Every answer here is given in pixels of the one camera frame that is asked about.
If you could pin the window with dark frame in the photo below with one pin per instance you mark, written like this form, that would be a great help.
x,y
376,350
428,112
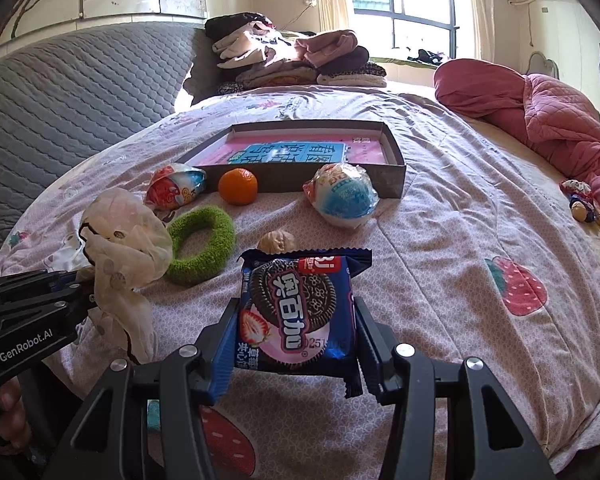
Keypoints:
x,y
402,28

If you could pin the person's left hand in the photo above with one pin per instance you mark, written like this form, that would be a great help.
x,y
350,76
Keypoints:
x,y
14,427

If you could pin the pile of folded clothes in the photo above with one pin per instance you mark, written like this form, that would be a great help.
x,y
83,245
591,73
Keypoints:
x,y
253,54

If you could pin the heart-shaped chair back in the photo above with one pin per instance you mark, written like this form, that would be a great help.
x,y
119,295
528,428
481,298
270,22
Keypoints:
x,y
538,63

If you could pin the small orange tangerine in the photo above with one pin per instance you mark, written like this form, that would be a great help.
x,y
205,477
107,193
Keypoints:
x,y
238,187

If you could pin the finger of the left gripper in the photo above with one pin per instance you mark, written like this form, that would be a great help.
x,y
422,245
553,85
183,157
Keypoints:
x,y
18,313
25,291

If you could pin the small doll toy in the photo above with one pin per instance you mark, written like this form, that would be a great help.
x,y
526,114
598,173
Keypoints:
x,y
581,201

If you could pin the walnut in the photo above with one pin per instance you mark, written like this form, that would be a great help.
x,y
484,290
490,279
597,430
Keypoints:
x,y
277,242

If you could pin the pink blue book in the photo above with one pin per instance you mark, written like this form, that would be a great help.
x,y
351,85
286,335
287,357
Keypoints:
x,y
236,150

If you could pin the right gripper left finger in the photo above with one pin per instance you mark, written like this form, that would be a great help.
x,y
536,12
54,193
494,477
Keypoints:
x,y
144,421

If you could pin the grey quilted headboard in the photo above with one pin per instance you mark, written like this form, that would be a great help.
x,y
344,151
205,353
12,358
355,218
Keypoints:
x,y
69,97

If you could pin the grey cardboard box tray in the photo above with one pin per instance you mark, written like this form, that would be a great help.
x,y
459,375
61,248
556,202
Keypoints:
x,y
285,177

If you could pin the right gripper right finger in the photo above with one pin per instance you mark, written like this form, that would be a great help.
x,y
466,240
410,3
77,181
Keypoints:
x,y
487,437

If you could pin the blue Oreo cookie packet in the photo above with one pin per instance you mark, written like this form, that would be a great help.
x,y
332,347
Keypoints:
x,y
296,313

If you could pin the clothes on window sill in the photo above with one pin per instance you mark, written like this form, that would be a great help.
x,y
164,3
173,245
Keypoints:
x,y
428,57

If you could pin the red quilted blanket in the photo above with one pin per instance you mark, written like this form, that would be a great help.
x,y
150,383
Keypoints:
x,y
554,120

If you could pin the red blue toy egg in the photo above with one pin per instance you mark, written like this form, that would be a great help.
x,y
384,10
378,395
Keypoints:
x,y
174,186

